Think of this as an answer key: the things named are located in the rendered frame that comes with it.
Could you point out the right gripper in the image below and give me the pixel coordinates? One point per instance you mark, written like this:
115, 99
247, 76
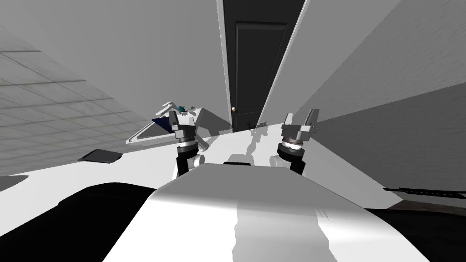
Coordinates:
297, 132

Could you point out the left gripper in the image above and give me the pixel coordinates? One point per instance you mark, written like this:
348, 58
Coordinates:
185, 131

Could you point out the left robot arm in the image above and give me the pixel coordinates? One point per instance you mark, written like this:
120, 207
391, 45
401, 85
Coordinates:
72, 225

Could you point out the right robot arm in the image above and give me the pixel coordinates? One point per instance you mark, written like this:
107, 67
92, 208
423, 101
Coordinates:
291, 154

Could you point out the dark grey door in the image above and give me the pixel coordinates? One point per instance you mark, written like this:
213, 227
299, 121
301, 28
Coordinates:
255, 65

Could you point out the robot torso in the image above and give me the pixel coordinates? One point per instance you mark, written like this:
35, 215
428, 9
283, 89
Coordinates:
233, 218

